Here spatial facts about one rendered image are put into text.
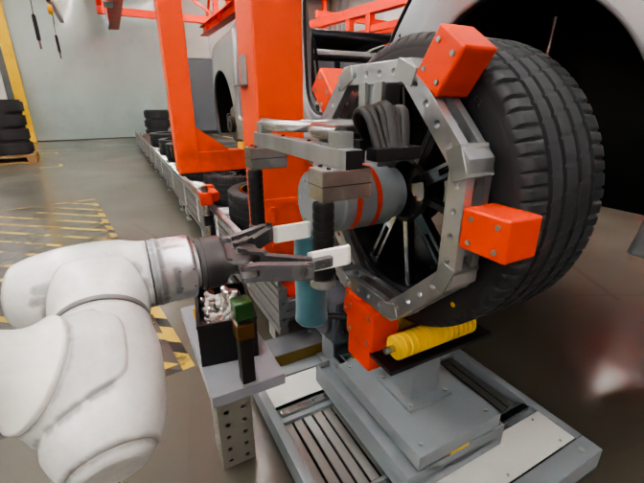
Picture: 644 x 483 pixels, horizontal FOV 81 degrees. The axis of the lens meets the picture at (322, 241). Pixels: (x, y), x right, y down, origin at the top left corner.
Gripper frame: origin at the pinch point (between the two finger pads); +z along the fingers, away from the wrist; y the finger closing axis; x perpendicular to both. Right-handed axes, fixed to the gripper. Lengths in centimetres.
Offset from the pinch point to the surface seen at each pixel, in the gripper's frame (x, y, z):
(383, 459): -70, -7, 23
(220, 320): -26.8, -27.4, -12.4
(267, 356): -37.9, -23.4, -2.8
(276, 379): -38.6, -15.8, -3.5
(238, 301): -16.9, -17.0, -10.6
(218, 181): -37, -243, 38
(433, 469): -68, 3, 31
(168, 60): 49, -258, 14
